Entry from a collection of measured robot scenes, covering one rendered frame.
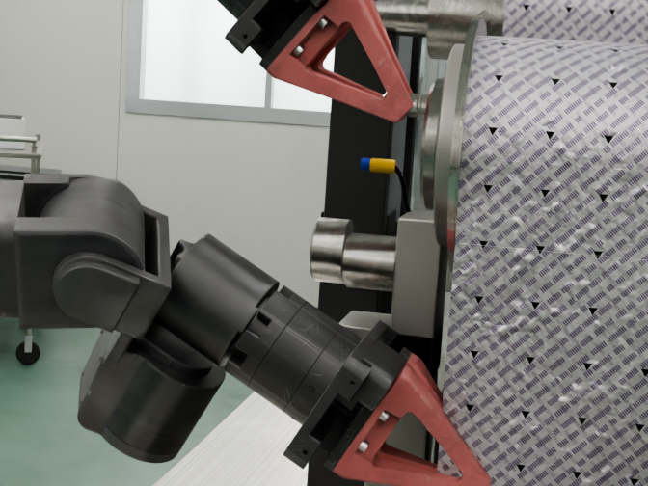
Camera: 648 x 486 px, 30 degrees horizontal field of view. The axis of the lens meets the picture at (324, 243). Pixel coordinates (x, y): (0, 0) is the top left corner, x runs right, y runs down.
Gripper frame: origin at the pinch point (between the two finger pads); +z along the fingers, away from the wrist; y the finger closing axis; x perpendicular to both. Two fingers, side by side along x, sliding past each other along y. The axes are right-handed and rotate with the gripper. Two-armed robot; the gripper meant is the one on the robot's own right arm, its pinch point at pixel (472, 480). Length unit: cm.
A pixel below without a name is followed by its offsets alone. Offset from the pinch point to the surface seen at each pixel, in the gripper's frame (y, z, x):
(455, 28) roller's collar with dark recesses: -28.2, -17.2, 18.9
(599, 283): 0.2, -0.7, 12.7
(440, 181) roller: -0.7, -10.5, 12.3
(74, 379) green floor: -384, -108, -187
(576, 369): 0.2, 0.9, 8.3
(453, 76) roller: -2.0, -13.1, 17.2
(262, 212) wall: -556, -107, -126
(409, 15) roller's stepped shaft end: -29.7, -20.9, 17.8
